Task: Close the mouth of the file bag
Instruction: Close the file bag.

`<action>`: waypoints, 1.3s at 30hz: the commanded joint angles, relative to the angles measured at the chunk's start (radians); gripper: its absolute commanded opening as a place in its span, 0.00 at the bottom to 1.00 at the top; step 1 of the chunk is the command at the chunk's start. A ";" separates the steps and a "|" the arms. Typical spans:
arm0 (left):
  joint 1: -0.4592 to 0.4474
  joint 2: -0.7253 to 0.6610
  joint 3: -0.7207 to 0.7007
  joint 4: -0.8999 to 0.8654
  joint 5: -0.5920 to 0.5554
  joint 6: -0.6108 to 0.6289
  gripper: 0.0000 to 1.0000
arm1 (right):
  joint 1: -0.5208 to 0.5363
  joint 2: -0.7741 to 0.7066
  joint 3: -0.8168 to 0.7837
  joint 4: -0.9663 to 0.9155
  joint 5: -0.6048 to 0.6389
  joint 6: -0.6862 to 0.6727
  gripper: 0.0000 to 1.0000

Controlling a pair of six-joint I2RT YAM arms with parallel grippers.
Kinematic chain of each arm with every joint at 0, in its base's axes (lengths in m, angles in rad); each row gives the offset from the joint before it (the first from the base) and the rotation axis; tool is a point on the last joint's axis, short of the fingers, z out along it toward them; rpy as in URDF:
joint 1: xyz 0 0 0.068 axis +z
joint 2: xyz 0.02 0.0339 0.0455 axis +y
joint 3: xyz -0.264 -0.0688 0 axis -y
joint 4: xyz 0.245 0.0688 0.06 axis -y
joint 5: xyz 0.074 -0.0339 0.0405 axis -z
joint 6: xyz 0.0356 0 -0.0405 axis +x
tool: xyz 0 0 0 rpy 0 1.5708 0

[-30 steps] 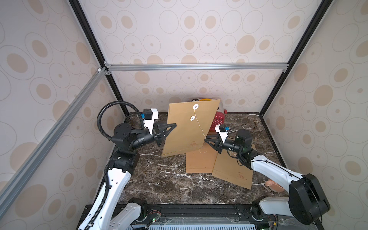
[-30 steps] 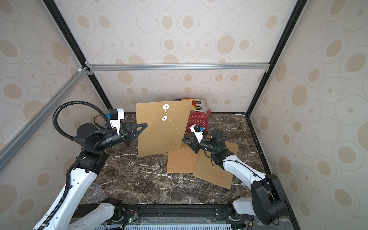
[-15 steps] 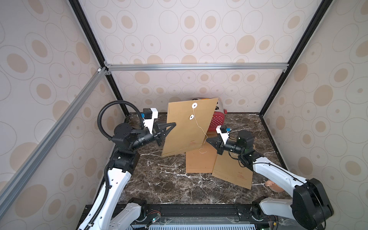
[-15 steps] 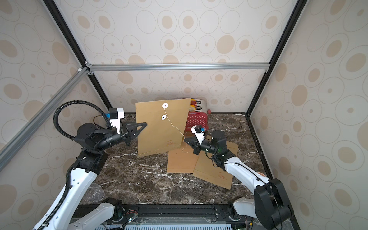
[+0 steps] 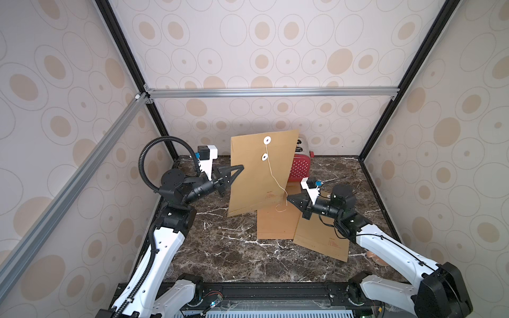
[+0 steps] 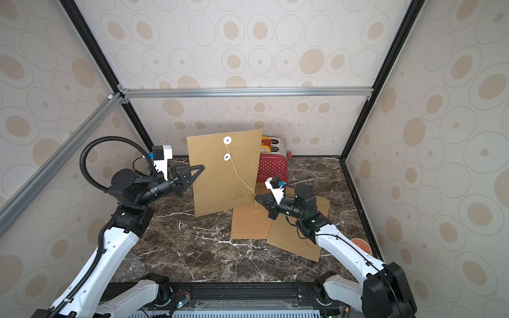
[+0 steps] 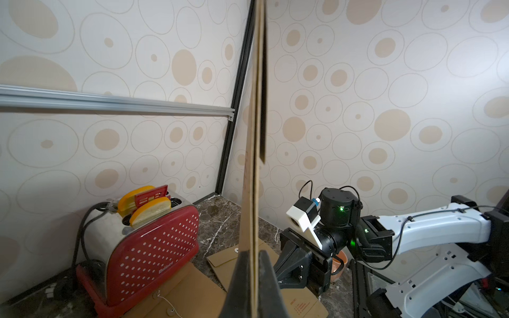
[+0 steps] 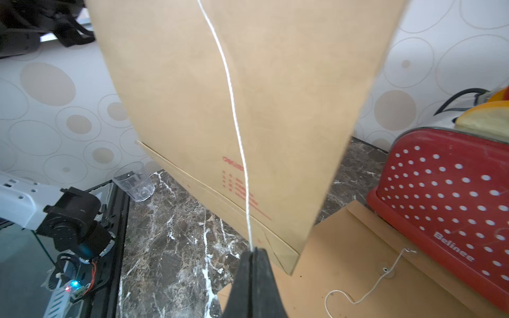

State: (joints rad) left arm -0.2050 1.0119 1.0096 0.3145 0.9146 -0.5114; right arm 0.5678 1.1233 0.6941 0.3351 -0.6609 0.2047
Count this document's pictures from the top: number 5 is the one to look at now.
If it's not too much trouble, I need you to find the horizontal aluminium rail back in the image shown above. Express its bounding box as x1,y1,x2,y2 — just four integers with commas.
148,86,400,99

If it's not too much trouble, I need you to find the red toaster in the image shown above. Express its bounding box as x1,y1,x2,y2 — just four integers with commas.
288,135,314,182

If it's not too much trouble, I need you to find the black corrugated cable hose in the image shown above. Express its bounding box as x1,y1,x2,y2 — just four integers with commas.
138,136,201,192

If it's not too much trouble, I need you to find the brown file envelope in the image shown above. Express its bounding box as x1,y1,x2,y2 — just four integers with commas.
288,202,349,262
227,130,299,217
257,201,302,240

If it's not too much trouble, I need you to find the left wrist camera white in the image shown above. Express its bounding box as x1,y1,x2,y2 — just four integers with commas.
196,145,218,180

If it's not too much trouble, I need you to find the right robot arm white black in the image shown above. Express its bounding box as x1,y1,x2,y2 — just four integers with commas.
287,184,473,317

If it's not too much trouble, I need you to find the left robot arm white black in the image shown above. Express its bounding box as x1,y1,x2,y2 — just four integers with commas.
97,162,244,317

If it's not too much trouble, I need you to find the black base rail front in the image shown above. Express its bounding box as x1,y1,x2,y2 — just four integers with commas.
105,281,449,318

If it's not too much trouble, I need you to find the white envelope string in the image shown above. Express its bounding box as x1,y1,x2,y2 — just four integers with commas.
264,136,289,213

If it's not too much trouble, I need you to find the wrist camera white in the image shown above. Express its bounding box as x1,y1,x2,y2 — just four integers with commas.
196,145,218,180
300,178,323,205

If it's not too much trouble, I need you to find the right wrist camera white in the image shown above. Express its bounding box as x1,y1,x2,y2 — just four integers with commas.
300,178,323,205

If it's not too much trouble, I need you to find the diagonal aluminium rail left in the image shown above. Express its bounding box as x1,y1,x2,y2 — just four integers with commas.
1,92,148,301

